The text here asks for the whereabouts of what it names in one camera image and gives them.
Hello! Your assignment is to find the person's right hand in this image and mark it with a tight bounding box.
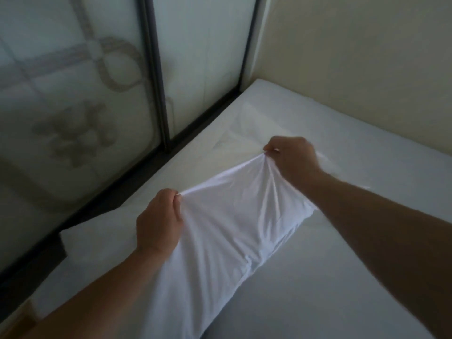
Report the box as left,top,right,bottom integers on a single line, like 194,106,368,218
263,136,327,189

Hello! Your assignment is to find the person's left hand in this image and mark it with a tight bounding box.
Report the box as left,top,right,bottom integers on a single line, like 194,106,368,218
136,188,184,257

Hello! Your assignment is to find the white pillowcase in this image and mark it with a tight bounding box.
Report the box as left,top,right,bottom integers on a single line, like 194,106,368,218
139,152,369,339

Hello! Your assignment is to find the person's right forearm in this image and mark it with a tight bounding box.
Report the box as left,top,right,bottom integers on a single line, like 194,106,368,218
298,169,452,339

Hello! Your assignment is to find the person's left forearm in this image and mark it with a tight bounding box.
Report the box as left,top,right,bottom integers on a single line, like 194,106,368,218
21,245,172,339

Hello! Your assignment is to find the white bed mattress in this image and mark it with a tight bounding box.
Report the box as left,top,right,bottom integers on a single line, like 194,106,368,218
30,78,452,339

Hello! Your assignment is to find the white pillow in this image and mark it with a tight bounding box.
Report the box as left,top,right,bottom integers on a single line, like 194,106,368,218
59,205,152,265

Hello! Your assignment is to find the frosted glass sliding door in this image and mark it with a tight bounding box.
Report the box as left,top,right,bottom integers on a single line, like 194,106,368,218
0,0,269,311

